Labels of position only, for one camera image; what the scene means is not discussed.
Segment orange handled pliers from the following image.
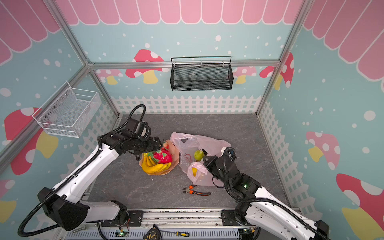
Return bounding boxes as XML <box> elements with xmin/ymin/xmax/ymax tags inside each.
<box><xmin>182</xmin><ymin>184</ymin><xmax>212</xmax><ymax>197</ymax></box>

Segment black tape measure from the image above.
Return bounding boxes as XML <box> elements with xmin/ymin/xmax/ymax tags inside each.
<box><xmin>143</xmin><ymin>224</ymin><xmax>163</xmax><ymax>240</ymax></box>

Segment white wire wall basket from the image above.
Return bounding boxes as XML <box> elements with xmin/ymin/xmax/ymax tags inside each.
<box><xmin>32</xmin><ymin>82</ymin><xmax>102</xmax><ymax>138</ymax></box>

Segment pink plastic bag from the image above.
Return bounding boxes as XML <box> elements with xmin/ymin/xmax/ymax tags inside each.
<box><xmin>170</xmin><ymin>132</ymin><xmax>231</xmax><ymax>187</ymax></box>

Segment black mesh wall basket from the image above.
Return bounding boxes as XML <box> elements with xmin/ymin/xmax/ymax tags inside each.
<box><xmin>170</xmin><ymin>56</ymin><xmax>234</xmax><ymax>92</ymax></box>

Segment pink fruit plate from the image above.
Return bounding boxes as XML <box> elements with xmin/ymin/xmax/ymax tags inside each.
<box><xmin>139</xmin><ymin>140</ymin><xmax>180</xmax><ymax>176</ymax></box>

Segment yellow lemon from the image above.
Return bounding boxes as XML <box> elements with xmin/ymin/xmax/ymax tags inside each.
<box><xmin>192</xmin><ymin>168</ymin><xmax>198</xmax><ymax>177</ymax></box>

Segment yellow black screwdriver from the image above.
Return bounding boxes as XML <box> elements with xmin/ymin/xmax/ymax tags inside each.
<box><xmin>165</xmin><ymin>231</ymin><xmax>190</xmax><ymax>237</ymax></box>

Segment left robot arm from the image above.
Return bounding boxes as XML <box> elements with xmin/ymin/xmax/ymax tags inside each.
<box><xmin>18</xmin><ymin>104</ymin><xmax>163</xmax><ymax>237</ymax></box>

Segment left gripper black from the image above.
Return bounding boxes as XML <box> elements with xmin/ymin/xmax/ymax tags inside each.
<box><xmin>130</xmin><ymin>136</ymin><xmax>163</xmax><ymax>155</ymax></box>

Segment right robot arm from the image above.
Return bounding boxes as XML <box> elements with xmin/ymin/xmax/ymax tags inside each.
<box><xmin>203</xmin><ymin>147</ymin><xmax>329</xmax><ymax>240</ymax></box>

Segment red dragon fruit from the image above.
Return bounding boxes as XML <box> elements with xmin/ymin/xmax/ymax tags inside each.
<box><xmin>152</xmin><ymin>149</ymin><xmax>173</xmax><ymax>164</ymax></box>

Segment yellow banana bunch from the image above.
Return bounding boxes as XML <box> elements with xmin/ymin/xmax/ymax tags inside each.
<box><xmin>141</xmin><ymin>153</ymin><xmax>172</xmax><ymax>176</ymax></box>

